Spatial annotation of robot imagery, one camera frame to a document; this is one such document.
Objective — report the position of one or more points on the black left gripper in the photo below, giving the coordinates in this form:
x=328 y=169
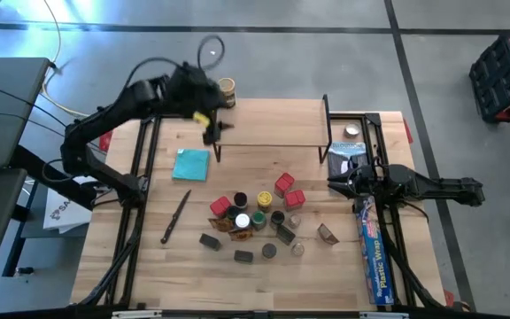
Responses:
x=193 y=91

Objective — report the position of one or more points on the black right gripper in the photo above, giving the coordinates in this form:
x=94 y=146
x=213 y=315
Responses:
x=368 y=181

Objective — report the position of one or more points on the tan lid spice jar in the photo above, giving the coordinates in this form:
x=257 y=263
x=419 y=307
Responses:
x=227 y=91

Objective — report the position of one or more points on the brown seasoning packet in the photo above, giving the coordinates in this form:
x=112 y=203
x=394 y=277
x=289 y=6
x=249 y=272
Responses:
x=327 y=234

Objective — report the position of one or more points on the small cork stoppered glass jar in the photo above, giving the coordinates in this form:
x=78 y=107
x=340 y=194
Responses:
x=294 y=220
x=298 y=249

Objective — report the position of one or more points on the black lid purple label jar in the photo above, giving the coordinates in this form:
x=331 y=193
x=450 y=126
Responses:
x=240 y=200

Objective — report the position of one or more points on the black lid olive label jar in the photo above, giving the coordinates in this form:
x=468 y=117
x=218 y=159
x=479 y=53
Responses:
x=277 y=218

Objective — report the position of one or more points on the green black pepper tin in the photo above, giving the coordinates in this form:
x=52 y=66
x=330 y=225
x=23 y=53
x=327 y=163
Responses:
x=243 y=256
x=285 y=234
x=210 y=242

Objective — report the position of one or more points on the yellow lid dark spice jar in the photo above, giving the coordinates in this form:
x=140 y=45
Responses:
x=264 y=200

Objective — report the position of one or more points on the black lid orange label jar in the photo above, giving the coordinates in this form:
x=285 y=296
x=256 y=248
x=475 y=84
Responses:
x=232 y=212

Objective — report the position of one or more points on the orange taco mix packet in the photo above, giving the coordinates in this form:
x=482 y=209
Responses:
x=241 y=235
x=219 y=224

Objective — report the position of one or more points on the green lid spice jar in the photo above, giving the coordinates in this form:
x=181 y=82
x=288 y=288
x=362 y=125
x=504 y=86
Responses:
x=258 y=219

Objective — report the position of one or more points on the white lid spice jar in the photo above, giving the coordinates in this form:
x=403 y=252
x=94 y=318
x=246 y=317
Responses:
x=242 y=220

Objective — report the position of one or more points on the black lid orange yellow jar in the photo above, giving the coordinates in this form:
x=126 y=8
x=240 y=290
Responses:
x=269 y=251

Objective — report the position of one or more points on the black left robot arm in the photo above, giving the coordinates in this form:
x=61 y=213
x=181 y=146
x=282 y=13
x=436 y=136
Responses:
x=113 y=110

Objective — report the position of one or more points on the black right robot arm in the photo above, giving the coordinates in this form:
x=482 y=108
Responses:
x=436 y=186

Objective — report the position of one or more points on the teal cleaning cloth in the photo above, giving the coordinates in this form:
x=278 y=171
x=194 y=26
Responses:
x=190 y=165

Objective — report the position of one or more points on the small ceramic bowl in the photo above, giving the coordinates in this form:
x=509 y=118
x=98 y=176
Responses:
x=351 y=130

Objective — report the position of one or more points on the blue plastic wrap box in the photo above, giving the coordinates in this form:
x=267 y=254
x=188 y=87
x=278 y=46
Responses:
x=376 y=261

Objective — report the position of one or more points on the black kitchen knife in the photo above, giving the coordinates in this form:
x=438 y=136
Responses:
x=167 y=234

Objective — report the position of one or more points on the black diagonal stand beam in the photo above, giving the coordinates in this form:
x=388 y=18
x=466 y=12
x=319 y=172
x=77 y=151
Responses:
x=47 y=177

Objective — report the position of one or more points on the red black tool case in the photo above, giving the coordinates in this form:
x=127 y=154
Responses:
x=498 y=80

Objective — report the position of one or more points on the blue metal leg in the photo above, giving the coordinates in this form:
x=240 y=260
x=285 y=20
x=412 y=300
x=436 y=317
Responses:
x=15 y=252

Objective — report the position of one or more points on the wooden shelf riser black frame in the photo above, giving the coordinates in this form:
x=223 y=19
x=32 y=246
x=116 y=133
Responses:
x=272 y=122

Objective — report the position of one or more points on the black aluminium table frame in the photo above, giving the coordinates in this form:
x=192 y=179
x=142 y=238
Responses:
x=373 y=119

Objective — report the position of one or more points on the silver front bracket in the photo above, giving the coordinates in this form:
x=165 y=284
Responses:
x=383 y=316
x=137 y=315

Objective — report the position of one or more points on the black front frame bar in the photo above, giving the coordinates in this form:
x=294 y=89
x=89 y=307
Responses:
x=255 y=315

